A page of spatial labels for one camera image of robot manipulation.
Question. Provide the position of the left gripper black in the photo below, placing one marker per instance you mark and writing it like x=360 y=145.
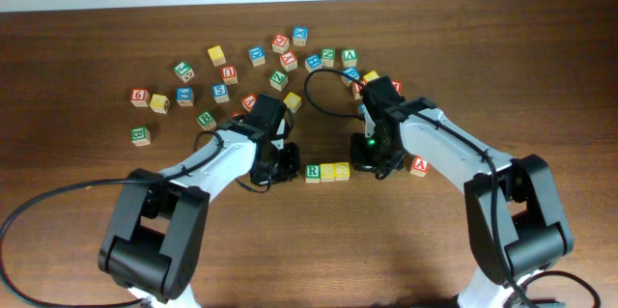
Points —
x=283 y=168

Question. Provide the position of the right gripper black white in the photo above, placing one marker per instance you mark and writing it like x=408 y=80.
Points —
x=365 y=162

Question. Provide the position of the green R block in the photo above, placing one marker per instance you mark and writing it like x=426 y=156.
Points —
x=312 y=173

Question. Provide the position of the yellow S block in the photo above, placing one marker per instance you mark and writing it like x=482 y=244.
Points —
x=342 y=171
x=327 y=172

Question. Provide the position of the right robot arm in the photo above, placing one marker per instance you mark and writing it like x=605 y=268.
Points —
x=516 y=223

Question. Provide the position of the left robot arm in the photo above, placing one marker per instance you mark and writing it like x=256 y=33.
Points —
x=153 y=241

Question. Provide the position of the red A block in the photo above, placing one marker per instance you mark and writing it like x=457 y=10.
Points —
x=419 y=166

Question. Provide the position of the red I block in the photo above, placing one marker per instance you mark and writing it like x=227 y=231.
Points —
x=237 y=115

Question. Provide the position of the red E block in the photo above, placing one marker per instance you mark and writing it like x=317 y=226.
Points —
x=356 y=88

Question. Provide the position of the yellow block centre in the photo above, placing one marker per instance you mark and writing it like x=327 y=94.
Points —
x=293 y=101

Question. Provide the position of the red K block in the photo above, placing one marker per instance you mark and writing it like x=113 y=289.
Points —
x=249 y=101

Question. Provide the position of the red M block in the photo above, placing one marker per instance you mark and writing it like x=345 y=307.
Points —
x=398 y=86

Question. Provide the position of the yellow block right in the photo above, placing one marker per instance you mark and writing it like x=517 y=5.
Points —
x=370 y=76

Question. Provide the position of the green B block centre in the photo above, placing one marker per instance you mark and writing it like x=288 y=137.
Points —
x=206 y=121

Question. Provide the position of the green b block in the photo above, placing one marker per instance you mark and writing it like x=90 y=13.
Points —
x=140 y=136
x=206 y=121

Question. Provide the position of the green Z block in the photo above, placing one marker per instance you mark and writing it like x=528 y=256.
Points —
x=278 y=80

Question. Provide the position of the blue P block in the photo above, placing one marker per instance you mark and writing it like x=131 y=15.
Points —
x=350 y=74

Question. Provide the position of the blue 5 block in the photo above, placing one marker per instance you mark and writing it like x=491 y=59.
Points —
x=220 y=93

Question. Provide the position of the green V block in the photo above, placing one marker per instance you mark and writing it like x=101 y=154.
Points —
x=349 y=58

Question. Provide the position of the red U block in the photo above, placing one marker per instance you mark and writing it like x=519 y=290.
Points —
x=229 y=75

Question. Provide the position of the red Y block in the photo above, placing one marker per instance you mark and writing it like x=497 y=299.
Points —
x=288 y=61

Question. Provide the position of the green N block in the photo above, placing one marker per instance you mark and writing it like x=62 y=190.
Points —
x=328 y=57

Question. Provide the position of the blue D block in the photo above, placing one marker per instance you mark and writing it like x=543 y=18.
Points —
x=257 y=56

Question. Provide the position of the blue H block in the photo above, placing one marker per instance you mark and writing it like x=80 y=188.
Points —
x=313 y=62

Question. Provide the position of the red C block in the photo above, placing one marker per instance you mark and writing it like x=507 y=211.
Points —
x=280 y=44

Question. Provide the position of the yellow block top left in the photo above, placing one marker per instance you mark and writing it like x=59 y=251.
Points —
x=217 y=55

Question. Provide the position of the yellow W block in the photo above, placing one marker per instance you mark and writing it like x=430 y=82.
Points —
x=159 y=103

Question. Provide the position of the green J block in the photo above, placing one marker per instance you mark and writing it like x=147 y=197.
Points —
x=183 y=71

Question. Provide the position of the green B block left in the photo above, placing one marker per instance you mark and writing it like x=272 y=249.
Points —
x=140 y=136

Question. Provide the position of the blue X block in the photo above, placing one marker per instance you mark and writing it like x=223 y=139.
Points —
x=300 y=35

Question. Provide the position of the red 6 block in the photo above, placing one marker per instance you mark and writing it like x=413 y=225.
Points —
x=140 y=97

